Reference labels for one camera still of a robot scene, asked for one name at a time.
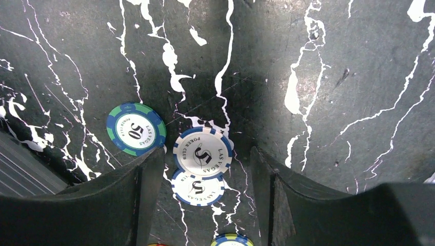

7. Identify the blue yellow poker chip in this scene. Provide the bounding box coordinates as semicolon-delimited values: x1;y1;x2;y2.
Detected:
210;233;254;246

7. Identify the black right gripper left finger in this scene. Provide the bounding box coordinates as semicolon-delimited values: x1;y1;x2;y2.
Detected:
1;148;165;245

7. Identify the black poker set case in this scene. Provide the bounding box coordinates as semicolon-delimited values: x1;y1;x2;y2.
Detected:
1;131;68;197

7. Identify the red yellow poker chip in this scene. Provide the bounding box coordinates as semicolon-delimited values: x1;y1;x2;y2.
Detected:
147;243;168;246

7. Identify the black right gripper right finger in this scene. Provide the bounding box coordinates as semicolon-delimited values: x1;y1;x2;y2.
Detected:
250;147;434;245

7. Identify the white blue five chip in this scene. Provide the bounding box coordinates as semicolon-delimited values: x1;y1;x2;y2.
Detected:
173;127;233;179
171;170;225;207

